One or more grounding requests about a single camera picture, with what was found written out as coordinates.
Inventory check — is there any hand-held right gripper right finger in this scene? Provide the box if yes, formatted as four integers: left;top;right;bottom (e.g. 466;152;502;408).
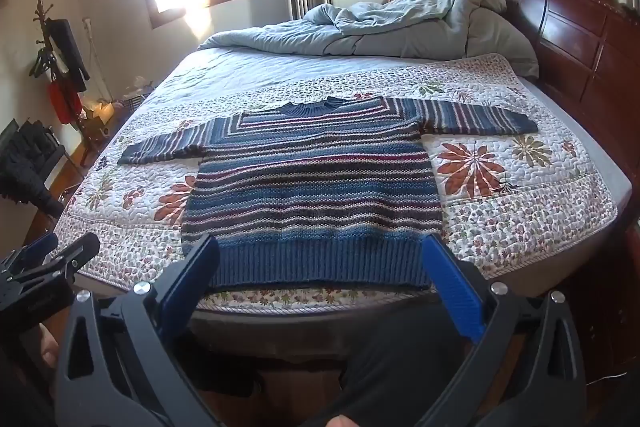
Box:
414;233;587;427

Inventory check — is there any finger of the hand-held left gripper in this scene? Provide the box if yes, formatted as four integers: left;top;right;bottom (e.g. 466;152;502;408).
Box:
44;232;101;281
0;233;59;276

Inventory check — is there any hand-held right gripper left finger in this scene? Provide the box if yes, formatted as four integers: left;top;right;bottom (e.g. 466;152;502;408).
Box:
55;234;222;427

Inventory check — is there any blue striped knit sweater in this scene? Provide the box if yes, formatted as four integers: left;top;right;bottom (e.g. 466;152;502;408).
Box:
117;97;539;294

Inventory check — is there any person's left forearm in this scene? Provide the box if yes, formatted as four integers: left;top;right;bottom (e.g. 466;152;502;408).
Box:
0;337;57;427

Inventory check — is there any person's left hand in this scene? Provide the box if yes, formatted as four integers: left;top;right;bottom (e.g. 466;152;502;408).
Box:
39;323;62;368

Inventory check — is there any floral quilted bedspread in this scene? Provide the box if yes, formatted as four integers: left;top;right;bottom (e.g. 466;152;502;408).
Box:
54;53;619;314

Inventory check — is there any person's dark trouser leg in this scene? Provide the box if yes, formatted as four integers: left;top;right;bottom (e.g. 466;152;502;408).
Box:
300;304;478;427

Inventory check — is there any small wooden side table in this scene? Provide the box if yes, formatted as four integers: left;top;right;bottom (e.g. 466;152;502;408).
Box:
75;106;122;168

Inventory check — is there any red hanging bag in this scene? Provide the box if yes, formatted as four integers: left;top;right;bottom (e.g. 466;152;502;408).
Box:
47;79;84;126

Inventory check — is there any basket of small things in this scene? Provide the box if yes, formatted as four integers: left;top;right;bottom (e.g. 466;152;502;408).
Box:
112;77;154;114

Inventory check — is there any black hanging garment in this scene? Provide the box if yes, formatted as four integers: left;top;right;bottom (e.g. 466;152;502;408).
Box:
47;19;92;94

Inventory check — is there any wooden coat rack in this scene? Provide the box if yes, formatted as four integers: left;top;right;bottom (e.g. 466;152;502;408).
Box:
28;0;108;168

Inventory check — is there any grey bed sheet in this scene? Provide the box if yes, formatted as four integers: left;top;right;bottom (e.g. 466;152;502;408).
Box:
75;44;634;358

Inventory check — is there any grey crumpled duvet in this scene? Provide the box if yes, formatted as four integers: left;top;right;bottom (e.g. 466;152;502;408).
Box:
197;0;541;80

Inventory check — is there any dark wooden headboard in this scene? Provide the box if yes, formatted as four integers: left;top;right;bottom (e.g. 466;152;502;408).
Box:
382;0;640;408

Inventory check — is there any white wall cable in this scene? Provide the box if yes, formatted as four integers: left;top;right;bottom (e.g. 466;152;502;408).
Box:
81;17;114;104

